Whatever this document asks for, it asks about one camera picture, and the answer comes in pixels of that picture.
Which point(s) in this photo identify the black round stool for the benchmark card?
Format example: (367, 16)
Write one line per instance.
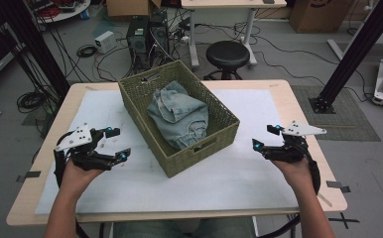
(227, 54)

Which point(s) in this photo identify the black tape strip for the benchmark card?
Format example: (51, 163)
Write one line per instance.
(30, 175)
(338, 186)

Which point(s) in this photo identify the beige tape strip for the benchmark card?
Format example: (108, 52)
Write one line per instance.
(325, 200)

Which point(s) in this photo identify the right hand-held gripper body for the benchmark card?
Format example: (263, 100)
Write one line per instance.
(292, 150)

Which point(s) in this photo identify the black computer tower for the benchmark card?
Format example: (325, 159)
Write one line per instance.
(159, 33)
(136, 39)

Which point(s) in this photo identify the white desk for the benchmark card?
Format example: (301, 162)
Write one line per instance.
(232, 3)

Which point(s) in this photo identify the person's right hand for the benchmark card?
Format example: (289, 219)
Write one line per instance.
(298, 175)

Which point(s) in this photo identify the black tape cross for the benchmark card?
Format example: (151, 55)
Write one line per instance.
(344, 220)

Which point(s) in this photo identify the white desk frame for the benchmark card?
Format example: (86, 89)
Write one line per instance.
(335, 48)

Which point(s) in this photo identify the grey floor mat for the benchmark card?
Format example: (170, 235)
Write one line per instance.
(351, 125)

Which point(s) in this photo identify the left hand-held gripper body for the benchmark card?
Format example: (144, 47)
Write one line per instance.
(80, 155)

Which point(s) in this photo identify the person's left hand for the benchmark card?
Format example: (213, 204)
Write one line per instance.
(77, 181)

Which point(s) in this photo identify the cardboard box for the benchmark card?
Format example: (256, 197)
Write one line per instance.
(130, 7)
(318, 16)

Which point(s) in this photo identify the light blue denim pants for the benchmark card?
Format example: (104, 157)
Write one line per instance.
(179, 115)

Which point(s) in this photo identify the black metal stand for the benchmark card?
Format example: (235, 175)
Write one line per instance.
(355, 49)
(37, 43)

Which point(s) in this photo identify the green woven basket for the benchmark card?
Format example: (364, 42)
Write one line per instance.
(179, 165)

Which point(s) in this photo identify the white round table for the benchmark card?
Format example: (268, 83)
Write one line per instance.
(67, 15)

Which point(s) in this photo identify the small white box device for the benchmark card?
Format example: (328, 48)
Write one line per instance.
(105, 42)

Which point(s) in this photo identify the person's legs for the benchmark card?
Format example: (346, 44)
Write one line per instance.
(146, 229)

